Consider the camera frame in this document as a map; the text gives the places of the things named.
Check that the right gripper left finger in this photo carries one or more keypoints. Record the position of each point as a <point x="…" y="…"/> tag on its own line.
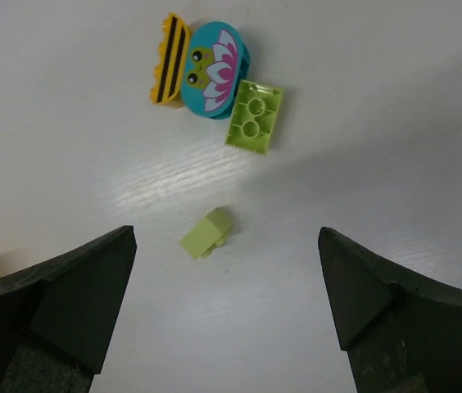
<point x="57" y="317"/>

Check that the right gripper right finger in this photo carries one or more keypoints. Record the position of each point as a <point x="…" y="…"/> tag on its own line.
<point x="402" y="331"/>

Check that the pale green small lego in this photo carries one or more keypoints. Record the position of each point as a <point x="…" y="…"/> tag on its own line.
<point x="209" y="233"/>

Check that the light green lego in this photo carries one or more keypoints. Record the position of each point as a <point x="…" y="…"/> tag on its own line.
<point x="254" y="116"/>

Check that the yellow striped lego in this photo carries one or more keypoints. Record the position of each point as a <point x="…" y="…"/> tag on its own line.
<point x="172" y="53"/>

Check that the teal decorated round lego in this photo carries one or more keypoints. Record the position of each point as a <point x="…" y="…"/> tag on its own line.
<point x="217" y="60"/>

